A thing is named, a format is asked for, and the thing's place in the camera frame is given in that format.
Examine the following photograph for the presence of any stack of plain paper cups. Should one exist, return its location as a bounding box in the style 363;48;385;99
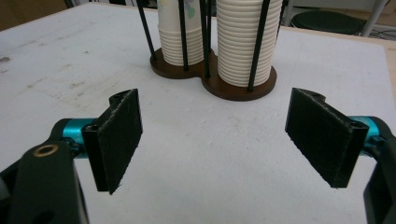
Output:
216;0;284;88

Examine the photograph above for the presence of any black chair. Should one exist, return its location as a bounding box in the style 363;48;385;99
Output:
290;10;368;35

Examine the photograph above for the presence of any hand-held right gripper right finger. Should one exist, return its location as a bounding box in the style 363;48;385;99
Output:
284;87;381;189

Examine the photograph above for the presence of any stack of printed paper cups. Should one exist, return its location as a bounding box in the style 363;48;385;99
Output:
156;0;205;67

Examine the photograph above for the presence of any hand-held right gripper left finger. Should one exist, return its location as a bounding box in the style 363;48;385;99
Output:
62;88;144;196

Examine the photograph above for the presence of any wooden cup holder rack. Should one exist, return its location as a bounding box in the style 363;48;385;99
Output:
135;0;277;102

